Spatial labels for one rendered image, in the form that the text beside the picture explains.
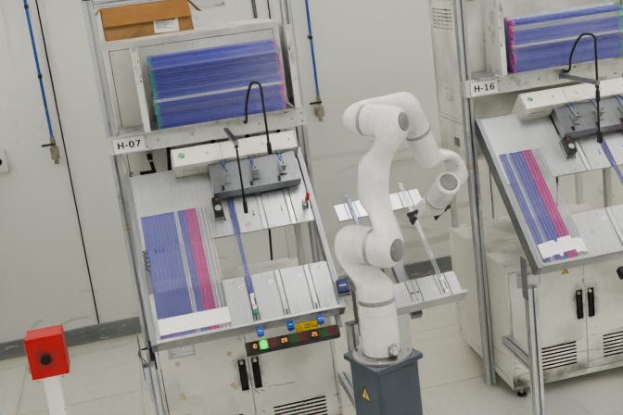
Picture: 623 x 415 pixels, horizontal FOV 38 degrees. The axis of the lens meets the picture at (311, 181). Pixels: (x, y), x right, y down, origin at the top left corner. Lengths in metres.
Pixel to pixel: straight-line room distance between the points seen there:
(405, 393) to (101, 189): 2.61
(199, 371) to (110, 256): 1.68
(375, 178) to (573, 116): 1.32
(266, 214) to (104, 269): 1.90
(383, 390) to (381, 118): 0.85
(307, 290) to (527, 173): 1.03
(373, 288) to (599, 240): 1.16
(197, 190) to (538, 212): 1.33
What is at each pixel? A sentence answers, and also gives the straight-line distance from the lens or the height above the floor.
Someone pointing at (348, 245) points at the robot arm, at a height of 1.08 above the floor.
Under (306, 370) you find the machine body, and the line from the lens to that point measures 3.71.
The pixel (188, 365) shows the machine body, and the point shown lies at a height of 0.48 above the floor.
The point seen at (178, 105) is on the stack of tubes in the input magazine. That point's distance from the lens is 3.49.
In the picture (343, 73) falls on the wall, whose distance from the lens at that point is 5.14.
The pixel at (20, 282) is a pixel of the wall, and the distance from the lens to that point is 5.24.
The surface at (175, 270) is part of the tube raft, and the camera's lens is 3.35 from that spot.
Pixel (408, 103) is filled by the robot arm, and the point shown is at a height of 1.47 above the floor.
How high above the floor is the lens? 1.96
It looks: 14 degrees down
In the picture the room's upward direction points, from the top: 7 degrees counter-clockwise
